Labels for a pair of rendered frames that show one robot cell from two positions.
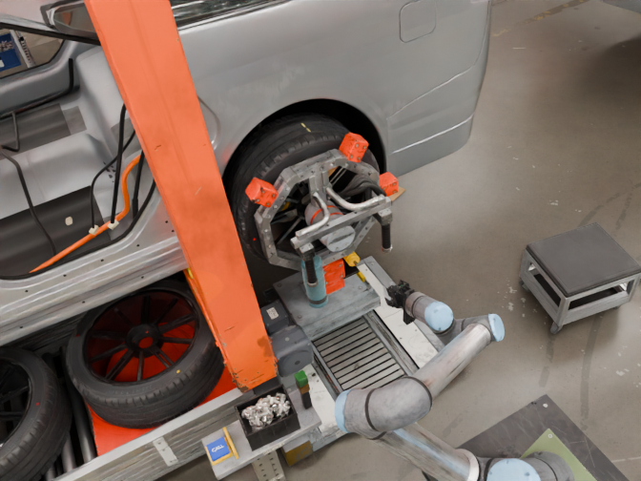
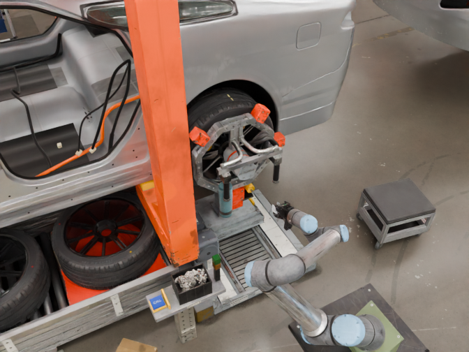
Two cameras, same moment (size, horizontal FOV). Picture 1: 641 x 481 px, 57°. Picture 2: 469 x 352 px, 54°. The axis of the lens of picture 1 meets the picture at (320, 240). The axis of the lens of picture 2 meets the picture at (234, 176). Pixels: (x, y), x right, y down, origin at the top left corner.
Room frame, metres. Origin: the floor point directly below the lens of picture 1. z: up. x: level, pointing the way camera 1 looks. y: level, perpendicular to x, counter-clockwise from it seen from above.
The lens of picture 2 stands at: (-0.37, 0.22, 2.75)
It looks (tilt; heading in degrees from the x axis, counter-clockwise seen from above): 43 degrees down; 354
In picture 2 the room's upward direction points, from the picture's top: straight up
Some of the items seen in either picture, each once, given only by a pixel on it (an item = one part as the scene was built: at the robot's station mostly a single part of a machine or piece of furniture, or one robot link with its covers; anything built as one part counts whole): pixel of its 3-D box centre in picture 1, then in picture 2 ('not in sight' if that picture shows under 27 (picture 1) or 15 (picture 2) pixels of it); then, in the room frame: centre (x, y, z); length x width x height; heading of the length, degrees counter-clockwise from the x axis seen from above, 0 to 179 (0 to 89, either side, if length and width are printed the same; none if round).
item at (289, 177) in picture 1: (320, 214); (234, 155); (1.84, -0.02, 0.85); 0.54 x 0.07 x 0.54; 111
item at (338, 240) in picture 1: (328, 223); (239, 161); (1.77, -0.04, 0.85); 0.21 x 0.14 x 0.14; 21
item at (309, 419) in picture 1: (261, 431); (185, 293); (1.13, 0.33, 0.44); 0.43 x 0.17 x 0.03; 111
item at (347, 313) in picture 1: (320, 298); (223, 214); (2.00, 0.04, 0.13); 0.50 x 0.36 x 0.10; 111
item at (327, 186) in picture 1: (352, 187); (258, 139); (1.76, -0.15, 1.03); 0.19 x 0.18 x 0.11; 21
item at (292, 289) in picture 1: (317, 274); (223, 197); (2.00, 0.04, 0.32); 0.40 x 0.30 x 0.28; 111
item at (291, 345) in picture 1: (279, 338); (196, 237); (1.69, 0.26, 0.26); 0.42 x 0.18 x 0.35; 21
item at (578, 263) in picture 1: (575, 277); (393, 213); (1.84, -1.22, 0.17); 0.43 x 0.36 x 0.34; 101
